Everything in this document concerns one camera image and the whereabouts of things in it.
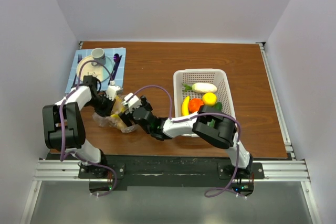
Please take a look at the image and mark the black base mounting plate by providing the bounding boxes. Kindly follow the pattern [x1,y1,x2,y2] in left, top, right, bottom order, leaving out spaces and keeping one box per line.
[78,155,265,192]

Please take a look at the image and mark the blue tiled placemat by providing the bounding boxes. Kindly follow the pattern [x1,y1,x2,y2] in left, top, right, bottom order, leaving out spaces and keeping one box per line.
[65,47,126,94]

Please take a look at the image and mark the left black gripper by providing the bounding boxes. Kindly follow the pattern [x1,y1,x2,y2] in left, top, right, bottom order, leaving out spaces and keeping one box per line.
[87,93,116,120]

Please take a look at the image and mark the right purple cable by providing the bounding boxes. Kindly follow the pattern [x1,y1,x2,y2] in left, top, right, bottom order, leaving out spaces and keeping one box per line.
[131,84,243,199]

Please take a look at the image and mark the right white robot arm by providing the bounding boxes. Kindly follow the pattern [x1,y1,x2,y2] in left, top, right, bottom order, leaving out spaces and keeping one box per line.
[119,93,253,178]

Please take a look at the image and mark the small orange-yellow fake fruit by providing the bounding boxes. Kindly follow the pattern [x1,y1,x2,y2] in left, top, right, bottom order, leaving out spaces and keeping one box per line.
[114,119,127,131]

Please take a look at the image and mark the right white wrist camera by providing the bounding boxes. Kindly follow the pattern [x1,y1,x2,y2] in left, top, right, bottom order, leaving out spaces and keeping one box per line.
[122,93,142,112]

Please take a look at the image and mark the yellow fake lemon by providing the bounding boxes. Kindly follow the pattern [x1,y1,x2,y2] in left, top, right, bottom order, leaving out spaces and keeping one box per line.
[202,92,217,106]

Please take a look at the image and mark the purple plastic spoon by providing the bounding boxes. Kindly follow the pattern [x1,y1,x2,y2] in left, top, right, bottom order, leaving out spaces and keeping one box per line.
[109,54,120,78]

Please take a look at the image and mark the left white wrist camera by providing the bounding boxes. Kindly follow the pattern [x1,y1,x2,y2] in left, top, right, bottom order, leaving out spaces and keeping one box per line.
[106,80,123,101]

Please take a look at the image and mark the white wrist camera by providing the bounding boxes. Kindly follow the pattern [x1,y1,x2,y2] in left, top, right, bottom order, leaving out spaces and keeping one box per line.
[106,80,123,101]
[122,93,142,112]

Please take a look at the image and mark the yellow fake banana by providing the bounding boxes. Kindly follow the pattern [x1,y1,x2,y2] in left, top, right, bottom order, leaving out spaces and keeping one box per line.
[181,96,190,116]

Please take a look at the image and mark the orange fake fruit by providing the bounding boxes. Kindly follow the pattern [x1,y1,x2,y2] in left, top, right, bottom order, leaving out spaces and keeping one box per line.
[188,98,204,113]

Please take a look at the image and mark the grey ceramic mug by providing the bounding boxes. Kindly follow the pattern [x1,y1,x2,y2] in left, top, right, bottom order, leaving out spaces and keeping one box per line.
[91,48,106,64]

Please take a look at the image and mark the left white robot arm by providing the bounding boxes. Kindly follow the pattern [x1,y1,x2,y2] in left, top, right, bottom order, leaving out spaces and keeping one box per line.
[42,76,122,178]

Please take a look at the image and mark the clear zip top bag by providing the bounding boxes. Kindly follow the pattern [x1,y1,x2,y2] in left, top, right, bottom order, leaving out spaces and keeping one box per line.
[92,95,137,134]

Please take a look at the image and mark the yellow fake corn cob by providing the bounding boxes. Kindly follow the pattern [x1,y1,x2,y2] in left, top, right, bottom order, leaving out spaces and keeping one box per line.
[110,95,125,118]

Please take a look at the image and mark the beige round plate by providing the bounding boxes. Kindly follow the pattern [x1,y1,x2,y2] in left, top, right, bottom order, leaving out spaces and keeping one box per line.
[76,55,114,82]

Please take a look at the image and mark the white fake bread roll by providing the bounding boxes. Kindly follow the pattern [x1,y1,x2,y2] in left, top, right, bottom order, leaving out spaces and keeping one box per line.
[182,82,217,93]

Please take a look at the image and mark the aluminium frame rail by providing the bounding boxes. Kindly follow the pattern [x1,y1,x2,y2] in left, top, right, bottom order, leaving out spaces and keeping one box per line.
[33,160,310,182]

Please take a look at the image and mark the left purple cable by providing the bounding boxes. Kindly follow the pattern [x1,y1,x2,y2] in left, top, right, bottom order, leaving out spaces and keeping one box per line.
[59,59,119,197]

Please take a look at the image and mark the purple cable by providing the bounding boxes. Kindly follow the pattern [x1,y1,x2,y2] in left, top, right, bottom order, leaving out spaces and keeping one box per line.
[131,84,243,199]
[59,59,119,197]

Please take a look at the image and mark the green fake cucumber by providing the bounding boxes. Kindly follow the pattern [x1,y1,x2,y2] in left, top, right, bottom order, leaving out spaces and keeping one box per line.
[207,102,223,127]

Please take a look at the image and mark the white perforated plastic basket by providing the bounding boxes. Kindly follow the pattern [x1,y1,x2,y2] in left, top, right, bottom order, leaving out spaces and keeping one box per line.
[164,69,236,140]

